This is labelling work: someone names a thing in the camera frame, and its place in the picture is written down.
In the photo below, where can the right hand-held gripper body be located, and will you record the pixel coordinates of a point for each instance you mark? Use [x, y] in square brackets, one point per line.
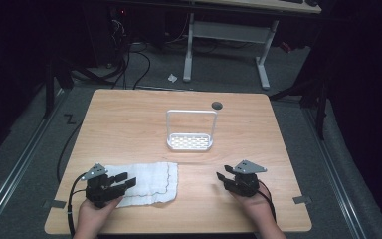
[247, 184]

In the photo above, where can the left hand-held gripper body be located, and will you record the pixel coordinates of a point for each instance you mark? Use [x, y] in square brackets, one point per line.
[96, 192]

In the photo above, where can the white cloth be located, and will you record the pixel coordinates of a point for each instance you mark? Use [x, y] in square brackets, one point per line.
[152, 182]

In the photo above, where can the person's left hand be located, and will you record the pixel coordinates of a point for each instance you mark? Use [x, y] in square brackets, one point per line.
[91, 219]

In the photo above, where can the grey tape piece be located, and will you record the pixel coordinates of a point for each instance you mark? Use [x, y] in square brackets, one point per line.
[56, 203]
[301, 199]

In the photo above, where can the black round table grommet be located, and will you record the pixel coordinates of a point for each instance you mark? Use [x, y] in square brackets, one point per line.
[216, 105]

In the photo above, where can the crumpled white paper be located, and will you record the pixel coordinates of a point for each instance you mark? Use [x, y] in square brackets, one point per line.
[172, 78]

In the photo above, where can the black metal stand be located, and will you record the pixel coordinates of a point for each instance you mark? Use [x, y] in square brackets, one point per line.
[49, 86]
[320, 99]

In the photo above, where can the white-legged desk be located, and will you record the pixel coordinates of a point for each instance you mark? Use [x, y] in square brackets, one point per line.
[229, 31]

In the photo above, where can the metal floor rail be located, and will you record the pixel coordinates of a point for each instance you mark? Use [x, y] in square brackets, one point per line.
[335, 179]
[20, 159]

